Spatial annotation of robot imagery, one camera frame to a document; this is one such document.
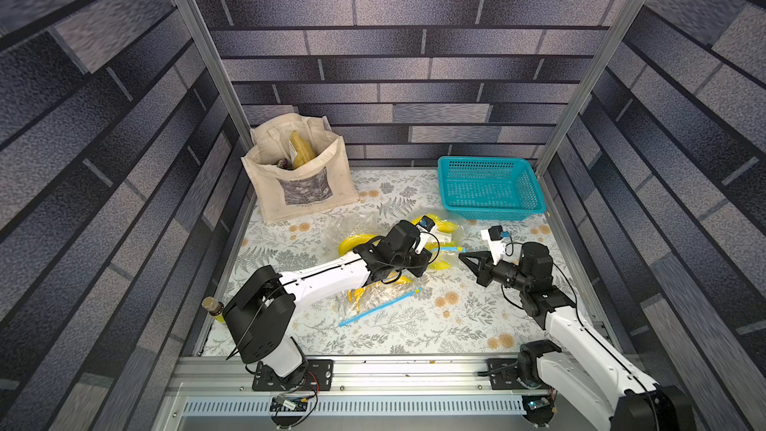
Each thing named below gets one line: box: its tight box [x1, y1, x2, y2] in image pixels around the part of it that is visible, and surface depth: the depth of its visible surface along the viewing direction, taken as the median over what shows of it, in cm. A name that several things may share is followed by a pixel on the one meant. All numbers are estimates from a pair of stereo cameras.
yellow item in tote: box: [290, 129, 317, 170], surface depth 97 cm
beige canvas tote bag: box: [241, 112, 361, 225], surface depth 97 cm
